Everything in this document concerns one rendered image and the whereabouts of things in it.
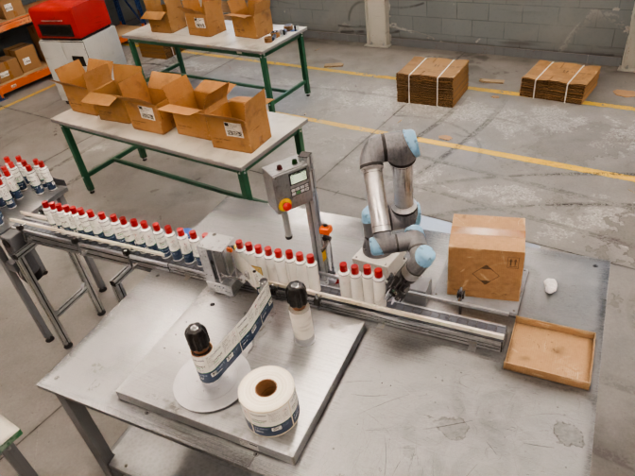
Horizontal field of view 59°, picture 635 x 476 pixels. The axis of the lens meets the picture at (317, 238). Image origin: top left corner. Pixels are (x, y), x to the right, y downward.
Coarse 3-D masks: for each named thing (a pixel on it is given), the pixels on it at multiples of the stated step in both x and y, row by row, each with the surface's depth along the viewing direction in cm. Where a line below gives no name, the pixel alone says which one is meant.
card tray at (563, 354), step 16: (528, 320) 229; (512, 336) 226; (528, 336) 225; (544, 336) 224; (560, 336) 223; (576, 336) 222; (592, 336) 220; (512, 352) 220; (528, 352) 219; (544, 352) 218; (560, 352) 217; (576, 352) 216; (592, 352) 211; (512, 368) 213; (528, 368) 209; (544, 368) 212; (560, 368) 211; (576, 368) 210; (576, 384) 204
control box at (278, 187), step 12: (264, 168) 230; (276, 168) 228; (288, 168) 227; (300, 168) 229; (276, 180) 226; (288, 180) 229; (276, 192) 228; (288, 192) 231; (276, 204) 232; (300, 204) 238
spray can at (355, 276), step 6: (354, 264) 235; (354, 270) 233; (354, 276) 235; (360, 276) 235; (354, 282) 236; (360, 282) 237; (354, 288) 238; (360, 288) 239; (354, 294) 241; (360, 294) 241; (360, 300) 243
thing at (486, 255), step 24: (456, 216) 247; (480, 216) 245; (456, 240) 234; (480, 240) 232; (504, 240) 231; (456, 264) 236; (480, 264) 233; (504, 264) 229; (456, 288) 244; (480, 288) 240; (504, 288) 237
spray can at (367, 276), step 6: (366, 264) 234; (366, 270) 233; (366, 276) 234; (372, 276) 234; (366, 282) 236; (372, 282) 236; (366, 288) 238; (372, 288) 238; (366, 294) 240; (372, 294) 240; (366, 300) 242; (372, 300) 242
